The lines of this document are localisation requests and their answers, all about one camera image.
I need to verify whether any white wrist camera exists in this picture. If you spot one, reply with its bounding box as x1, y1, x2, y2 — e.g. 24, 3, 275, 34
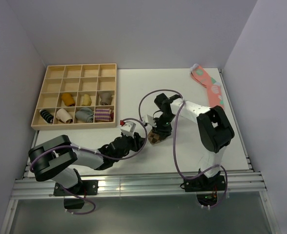
120, 120, 136, 138
141, 115, 157, 127

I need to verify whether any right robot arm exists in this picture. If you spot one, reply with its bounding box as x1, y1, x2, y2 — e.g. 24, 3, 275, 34
149, 93, 235, 190

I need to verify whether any purple striped rolled sock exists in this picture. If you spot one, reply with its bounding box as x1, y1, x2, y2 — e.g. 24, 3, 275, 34
94, 108, 114, 122

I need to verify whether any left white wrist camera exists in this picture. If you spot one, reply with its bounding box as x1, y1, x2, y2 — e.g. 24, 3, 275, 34
120, 120, 136, 138

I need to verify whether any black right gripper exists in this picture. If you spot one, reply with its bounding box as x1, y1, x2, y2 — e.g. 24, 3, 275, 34
151, 114, 176, 140

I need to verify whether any pink patterned sock pair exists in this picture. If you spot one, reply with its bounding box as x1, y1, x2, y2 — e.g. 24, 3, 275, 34
189, 64, 224, 108

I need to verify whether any grey blue rolled sock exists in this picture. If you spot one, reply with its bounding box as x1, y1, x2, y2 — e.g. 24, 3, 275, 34
75, 107, 94, 123

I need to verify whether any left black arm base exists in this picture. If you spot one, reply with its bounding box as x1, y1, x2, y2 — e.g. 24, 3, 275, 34
53, 180, 98, 196

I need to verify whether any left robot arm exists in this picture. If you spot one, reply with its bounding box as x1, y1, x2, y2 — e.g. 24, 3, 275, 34
28, 132, 147, 195

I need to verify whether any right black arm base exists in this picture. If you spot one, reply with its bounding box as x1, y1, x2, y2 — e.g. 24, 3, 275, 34
180, 173, 227, 192

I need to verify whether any mustard rolled sock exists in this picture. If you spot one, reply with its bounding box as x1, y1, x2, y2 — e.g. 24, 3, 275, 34
61, 93, 76, 107

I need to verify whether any black white striped rolled sock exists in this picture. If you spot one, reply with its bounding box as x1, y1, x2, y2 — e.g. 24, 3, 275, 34
39, 109, 54, 124

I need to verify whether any pale yellow rolled sock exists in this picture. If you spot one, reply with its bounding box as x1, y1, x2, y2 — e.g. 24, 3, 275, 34
82, 94, 92, 106

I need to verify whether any cream rolled sock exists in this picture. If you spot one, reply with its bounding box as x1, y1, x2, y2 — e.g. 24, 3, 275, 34
56, 108, 73, 124

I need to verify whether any aluminium rail frame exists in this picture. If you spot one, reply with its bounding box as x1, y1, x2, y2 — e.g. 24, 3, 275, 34
0, 68, 281, 234

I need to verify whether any wooden compartment tray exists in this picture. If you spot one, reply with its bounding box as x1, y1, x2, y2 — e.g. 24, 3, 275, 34
31, 63, 117, 130

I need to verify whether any brown argyle sock pair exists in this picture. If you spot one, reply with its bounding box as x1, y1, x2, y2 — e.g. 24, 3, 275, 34
148, 131, 164, 145

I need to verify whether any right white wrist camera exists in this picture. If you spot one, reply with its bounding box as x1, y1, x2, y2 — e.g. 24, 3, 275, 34
141, 115, 157, 127

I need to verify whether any grey beige rolled sock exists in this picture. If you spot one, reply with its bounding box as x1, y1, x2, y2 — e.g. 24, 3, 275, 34
99, 92, 113, 105

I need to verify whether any black box under rail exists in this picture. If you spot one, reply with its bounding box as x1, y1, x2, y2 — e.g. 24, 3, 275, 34
63, 198, 85, 210

